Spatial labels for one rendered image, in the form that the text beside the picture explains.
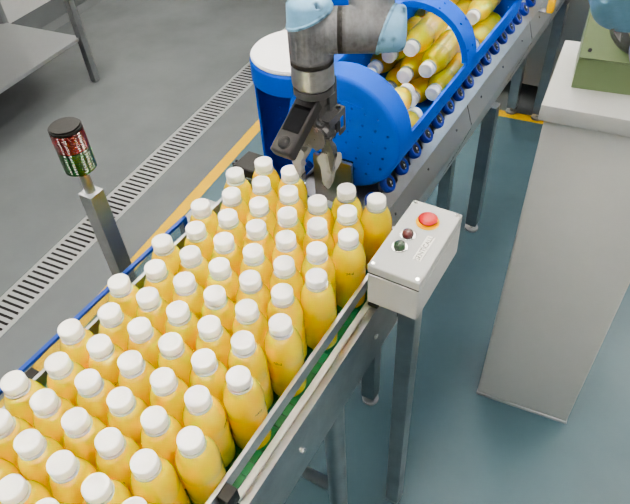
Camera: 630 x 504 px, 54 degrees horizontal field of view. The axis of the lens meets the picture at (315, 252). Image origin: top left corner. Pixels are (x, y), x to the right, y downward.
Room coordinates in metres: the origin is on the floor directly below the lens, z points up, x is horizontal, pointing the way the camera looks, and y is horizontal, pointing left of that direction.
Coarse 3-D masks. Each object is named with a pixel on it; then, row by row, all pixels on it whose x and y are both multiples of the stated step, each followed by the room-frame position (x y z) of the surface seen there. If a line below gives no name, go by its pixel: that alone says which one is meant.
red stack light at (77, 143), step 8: (72, 136) 0.99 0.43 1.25; (80, 136) 1.00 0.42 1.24; (56, 144) 0.98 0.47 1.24; (64, 144) 0.98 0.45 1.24; (72, 144) 0.98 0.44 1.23; (80, 144) 0.99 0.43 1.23; (88, 144) 1.01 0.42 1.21; (56, 152) 0.99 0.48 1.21; (64, 152) 0.98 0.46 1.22; (72, 152) 0.98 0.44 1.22; (80, 152) 0.99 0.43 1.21
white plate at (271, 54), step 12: (276, 36) 1.78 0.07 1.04; (252, 48) 1.72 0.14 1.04; (264, 48) 1.71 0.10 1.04; (276, 48) 1.71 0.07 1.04; (288, 48) 1.70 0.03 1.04; (252, 60) 1.65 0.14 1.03; (264, 60) 1.64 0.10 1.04; (276, 60) 1.63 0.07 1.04; (288, 60) 1.63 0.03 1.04; (276, 72) 1.57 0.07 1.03; (288, 72) 1.56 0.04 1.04
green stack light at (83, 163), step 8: (88, 152) 1.00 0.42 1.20; (64, 160) 0.98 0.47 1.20; (72, 160) 0.98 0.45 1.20; (80, 160) 0.98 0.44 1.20; (88, 160) 0.99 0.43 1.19; (64, 168) 0.99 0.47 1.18; (72, 168) 0.98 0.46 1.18; (80, 168) 0.98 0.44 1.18; (88, 168) 0.99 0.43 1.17; (72, 176) 0.98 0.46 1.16; (80, 176) 0.98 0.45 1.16
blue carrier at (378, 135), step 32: (416, 0) 1.51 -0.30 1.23; (448, 0) 1.52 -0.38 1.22; (512, 0) 1.81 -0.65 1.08; (352, 64) 1.21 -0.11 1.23; (352, 96) 1.15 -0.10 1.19; (384, 96) 1.13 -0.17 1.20; (448, 96) 1.33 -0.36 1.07; (352, 128) 1.14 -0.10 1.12; (384, 128) 1.10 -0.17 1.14; (416, 128) 1.16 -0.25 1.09; (352, 160) 1.14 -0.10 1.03; (384, 160) 1.10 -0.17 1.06
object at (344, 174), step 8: (320, 152) 1.16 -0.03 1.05; (344, 160) 1.12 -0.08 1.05; (320, 168) 1.14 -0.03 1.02; (344, 168) 1.10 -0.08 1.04; (352, 168) 1.10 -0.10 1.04; (320, 176) 1.14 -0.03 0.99; (336, 176) 1.11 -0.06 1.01; (344, 176) 1.10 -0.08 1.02; (352, 176) 1.10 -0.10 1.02; (320, 184) 1.14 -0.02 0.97; (336, 184) 1.11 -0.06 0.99; (320, 192) 1.14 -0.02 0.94; (328, 192) 1.13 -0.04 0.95; (336, 192) 1.12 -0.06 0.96
